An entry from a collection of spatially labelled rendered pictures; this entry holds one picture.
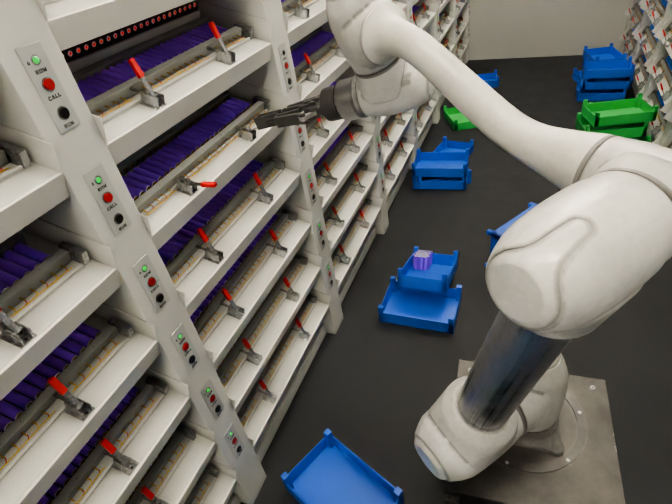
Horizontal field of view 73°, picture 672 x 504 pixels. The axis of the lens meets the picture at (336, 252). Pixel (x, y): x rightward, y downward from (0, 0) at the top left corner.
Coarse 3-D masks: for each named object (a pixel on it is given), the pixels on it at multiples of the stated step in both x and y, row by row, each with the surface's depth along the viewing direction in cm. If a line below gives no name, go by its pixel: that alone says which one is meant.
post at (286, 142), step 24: (216, 0) 118; (240, 0) 116; (264, 0) 115; (288, 48) 128; (264, 72) 126; (288, 96) 131; (288, 144) 138; (312, 168) 150; (312, 216) 154; (312, 240) 159; (312, 288) 175; (336, 288) 182; (336, 312) 185
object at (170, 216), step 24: (240, 96) 133; (264, 96) 130; (240, 144) 116; (264, 144) 124; (216, 168) 107; (240, 168) 115; (216, 192) 107; (144, 216) 85; (168, 216) 93; (192, 216) 100
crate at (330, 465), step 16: (320, 448) 146; (336, 448) 147; (304, 464) 142; (320, 464) 144; (336, 464) 143; (352, 464) 142; (288, 480) 136; (304, 480) 141; (320, 480) 140; (336, 480) 139; (352, 480) 138; (368, 480) 138; (384, 480) 132; (304, 496) 137; (320, 496) 136; (336, 496) 135; (352, 496) 135; (368, 496) 134; (384, 496) 133; (400, 496) 127
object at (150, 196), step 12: (252, 108) 125; (240, 120) 120; (228, 132) 115; (204, 144) 109; (216, 144) 111; (228, 144) 114; (192, 156) 105; (204, 156) 108; (180, 168) 101; (192, 168) 105; (168, 180) 98; (156, 192) 95; (144, 204) 92
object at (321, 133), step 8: (344, 72) 191; (336, 80) 194; (312, 120) 163; (320, 120) 158; (336, 120) 170; (344, 120) 171; (312, 128) 163; (320, 128) 159; (328, 128) 165; (336, 128) 166; (344, 128) 175; (312, 136) 158; (320, 136) 160; (328, 136) 161; (336, 136) 168; (312, 144) 146; (320, 144) 156; (328, 144) 162; (312, 152) 148; (320, 152) 156; (312, 160) 150
